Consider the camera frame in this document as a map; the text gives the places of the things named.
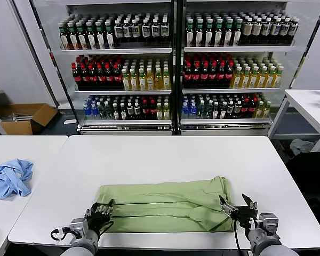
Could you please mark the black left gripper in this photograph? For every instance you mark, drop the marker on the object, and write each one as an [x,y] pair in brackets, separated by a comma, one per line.
[100,220]

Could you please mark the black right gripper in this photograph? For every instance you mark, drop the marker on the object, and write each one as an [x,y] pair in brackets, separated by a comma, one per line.
[244,216]

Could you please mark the light green t-shirt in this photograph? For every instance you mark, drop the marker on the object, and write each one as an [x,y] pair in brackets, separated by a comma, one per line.
[162,202]

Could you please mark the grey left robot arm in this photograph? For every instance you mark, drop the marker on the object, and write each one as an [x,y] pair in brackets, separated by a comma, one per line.
[82,245]

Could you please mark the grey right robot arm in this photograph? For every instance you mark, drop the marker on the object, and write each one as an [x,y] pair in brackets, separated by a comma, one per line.
[266,245]

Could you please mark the large black rounded object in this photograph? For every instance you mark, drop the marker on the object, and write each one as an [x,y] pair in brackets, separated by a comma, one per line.
[314,176]

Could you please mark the crumpled pale cloth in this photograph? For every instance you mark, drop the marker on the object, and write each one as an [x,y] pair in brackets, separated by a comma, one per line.
[301,146]

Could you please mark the small white paper scrap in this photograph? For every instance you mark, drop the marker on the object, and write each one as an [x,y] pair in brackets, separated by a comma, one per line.
[69,121]

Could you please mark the green-tint clear water bottle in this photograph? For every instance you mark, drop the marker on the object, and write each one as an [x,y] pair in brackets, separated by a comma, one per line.
[200,110]
[101,112]
[208,110]
[108,112]

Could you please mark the small dark drink bottle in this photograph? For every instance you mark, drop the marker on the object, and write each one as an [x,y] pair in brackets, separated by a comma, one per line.
[123,112]
[215,112]
[137,110]
[222,112]
[115,112]
[230,109]
[237,109]
[130,110]

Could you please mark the blue label water bottle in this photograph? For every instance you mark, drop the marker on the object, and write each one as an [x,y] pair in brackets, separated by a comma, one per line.
[94,112]
[86,112]
[193,110]
[185,110]

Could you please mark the crumpled light blue shirt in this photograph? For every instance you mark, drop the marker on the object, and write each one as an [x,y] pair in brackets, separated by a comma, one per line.
[13,178]

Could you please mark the small red-cap cola bottle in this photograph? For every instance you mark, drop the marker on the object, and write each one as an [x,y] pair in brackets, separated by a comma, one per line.
[145,110]
[251,109]
[244,109]
[152,110]

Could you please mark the small yellow juice bottle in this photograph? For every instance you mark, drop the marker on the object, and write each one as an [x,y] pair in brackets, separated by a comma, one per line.
[159,112]
[258,110]
[266,110]
[166,112]

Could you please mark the open brown cardboard box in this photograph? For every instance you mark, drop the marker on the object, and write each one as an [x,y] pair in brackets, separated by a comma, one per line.
[42,114]

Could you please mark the white table with metal legs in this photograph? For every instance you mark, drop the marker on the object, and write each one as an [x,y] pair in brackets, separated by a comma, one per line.
[304,101]

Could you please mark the grey metal rods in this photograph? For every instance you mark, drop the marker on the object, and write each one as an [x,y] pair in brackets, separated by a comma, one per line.
[21,116]

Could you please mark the green-cap dark tea bottle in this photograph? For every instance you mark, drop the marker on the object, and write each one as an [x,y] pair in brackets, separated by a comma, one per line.
[100,40]
[208,36]
[199,36]
[91,40]
[228,36]
[72,40]
[81,40]
[218,36]
[109,40]
[237,36]
[64,40]
[189,36]

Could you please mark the white-cap dark-label drink bottle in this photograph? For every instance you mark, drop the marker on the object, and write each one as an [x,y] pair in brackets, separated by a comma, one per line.
[127,32]
[155,31]
[164,31]
[146,31]
[135,31]
[118,32]

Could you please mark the white-cap pale-label tea bottle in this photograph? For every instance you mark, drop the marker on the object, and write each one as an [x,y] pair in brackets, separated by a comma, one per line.
[247,30]
[266,30]
[284,30]
[275,30]
[256,30]
[293,30]

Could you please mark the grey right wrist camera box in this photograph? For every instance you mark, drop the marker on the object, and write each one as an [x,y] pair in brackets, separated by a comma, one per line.
[268,222]

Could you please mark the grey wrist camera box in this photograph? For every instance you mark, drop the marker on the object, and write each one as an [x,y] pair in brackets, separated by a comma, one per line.
[78,226]
[268,222]

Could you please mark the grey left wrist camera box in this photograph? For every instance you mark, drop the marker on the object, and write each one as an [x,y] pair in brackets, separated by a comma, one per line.
[78,226]

